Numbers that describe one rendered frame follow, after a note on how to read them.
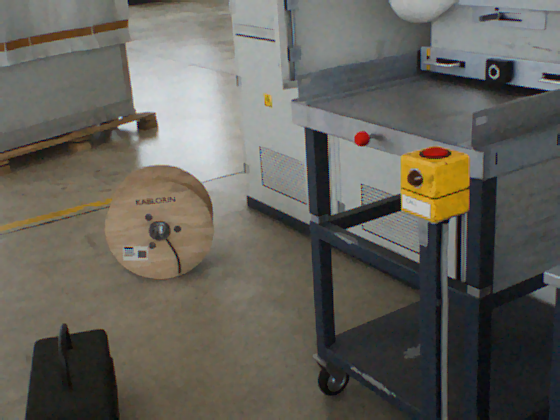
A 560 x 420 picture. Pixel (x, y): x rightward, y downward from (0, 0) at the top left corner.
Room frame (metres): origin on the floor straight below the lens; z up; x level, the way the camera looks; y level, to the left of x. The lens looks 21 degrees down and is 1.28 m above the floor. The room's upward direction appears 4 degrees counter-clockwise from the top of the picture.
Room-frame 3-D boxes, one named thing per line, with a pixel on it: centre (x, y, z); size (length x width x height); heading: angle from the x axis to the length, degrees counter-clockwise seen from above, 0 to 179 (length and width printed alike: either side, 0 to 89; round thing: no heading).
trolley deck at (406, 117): (1.80, -0.49, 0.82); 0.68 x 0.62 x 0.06; 123
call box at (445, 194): (1.20, -0.25, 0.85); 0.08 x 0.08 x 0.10; 33
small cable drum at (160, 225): (2.80, 0.48, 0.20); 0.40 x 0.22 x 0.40; 94
